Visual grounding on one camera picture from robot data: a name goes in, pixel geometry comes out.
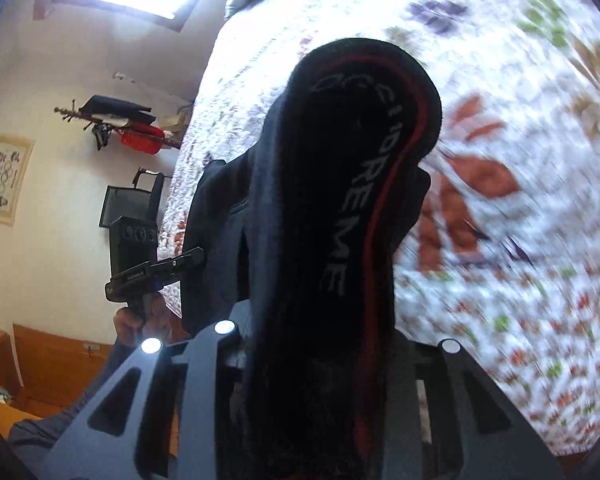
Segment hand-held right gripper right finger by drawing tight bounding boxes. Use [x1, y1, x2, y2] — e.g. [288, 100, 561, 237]
[414, 338, 566, 480]

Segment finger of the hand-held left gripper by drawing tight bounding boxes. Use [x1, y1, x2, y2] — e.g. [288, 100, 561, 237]
[152, 247, 207, 287]

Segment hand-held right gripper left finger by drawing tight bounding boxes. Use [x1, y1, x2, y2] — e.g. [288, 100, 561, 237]
[45, 302, 253, 480]

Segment black pants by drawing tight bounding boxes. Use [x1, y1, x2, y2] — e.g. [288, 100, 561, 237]
[180, 37, 443, 480]

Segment person's left forearm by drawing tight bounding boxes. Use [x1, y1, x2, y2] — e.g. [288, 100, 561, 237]
[7, 340, 141, 461]

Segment person's left hand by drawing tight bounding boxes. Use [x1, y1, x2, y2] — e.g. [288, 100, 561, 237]
[114, 294, 182, 350]

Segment black mesh chair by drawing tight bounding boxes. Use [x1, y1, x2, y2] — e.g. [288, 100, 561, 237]
[99, 167, 166, 233]

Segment red bag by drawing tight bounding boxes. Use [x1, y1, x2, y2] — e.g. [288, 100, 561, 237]
[119, 127, 164, 154]

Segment wooden cabinet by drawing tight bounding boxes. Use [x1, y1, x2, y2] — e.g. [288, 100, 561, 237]
[0, 322, 116, 441]

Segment dark jacket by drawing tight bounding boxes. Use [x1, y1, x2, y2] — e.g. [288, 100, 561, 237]
[80, 94, 153, 117]

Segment wooden coat rack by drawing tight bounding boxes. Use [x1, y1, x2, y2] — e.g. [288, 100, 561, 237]
[54, 94, 183, 153]

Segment floral quilted bedspread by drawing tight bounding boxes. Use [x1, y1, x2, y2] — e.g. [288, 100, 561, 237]
[157, 0, 600, 456]

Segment wall poster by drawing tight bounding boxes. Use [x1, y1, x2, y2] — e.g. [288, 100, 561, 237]
[0, 133, 35, 223]

